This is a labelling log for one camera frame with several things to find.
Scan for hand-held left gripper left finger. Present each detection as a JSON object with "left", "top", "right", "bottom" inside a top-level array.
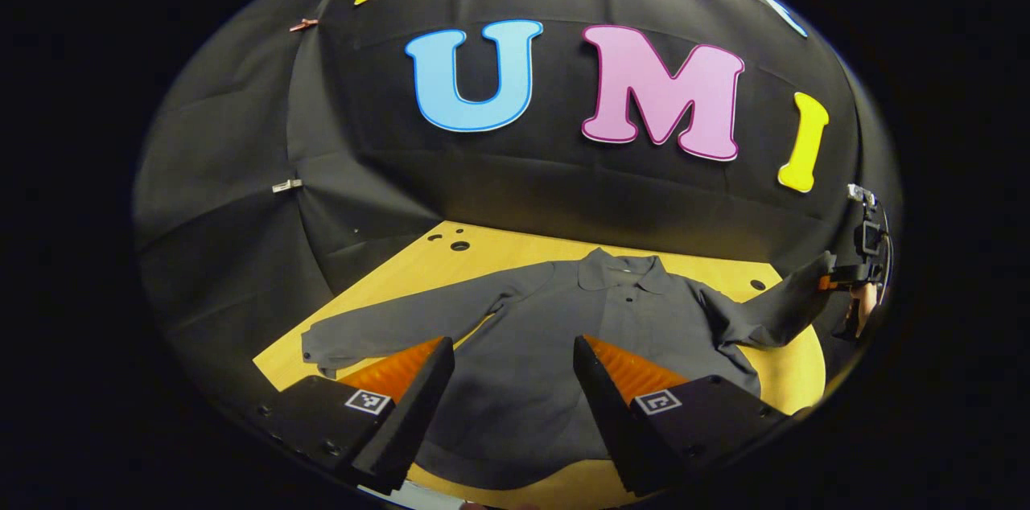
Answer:
[{"left": 257, "top": 337, "right": 455, "bottom": 495}]

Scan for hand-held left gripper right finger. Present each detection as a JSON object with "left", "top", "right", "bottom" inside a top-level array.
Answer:
[{"left": 573, "top": 335, "right": 793, "bottom": 497}]

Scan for grey long-sleeved shirt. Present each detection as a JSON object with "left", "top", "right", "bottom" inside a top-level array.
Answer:
[{"left": 300, "top": 247, "right": 838, "bottom": 491}]

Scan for black backdrop cloth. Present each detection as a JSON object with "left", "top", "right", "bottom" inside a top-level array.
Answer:
[{"left": 133, "top": 0, "right": 902, "bottom": 414}]

